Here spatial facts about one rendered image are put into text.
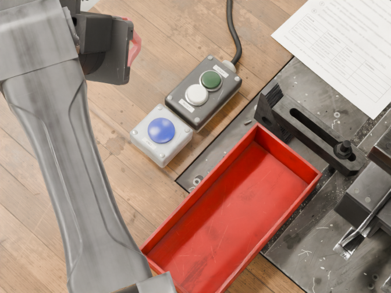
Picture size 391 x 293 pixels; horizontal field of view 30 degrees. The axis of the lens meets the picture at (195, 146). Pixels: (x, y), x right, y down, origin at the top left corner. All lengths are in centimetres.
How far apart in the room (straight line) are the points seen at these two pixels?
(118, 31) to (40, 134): 20
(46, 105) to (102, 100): 56
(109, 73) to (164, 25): 45
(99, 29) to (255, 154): 44
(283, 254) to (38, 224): 35
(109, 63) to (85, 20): 7
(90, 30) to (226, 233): 44
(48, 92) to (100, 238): 12
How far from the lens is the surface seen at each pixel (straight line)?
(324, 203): 109
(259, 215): 106
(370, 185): 102
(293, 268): 105
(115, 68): 74
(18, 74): 58
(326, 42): 120
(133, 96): 113
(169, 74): 114
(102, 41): 73
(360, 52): 120
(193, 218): 105
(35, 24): 59
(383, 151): 87
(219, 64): 112
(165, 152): 106
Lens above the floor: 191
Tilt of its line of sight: 68 degrees down
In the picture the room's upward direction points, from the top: 6 degrees clockwise
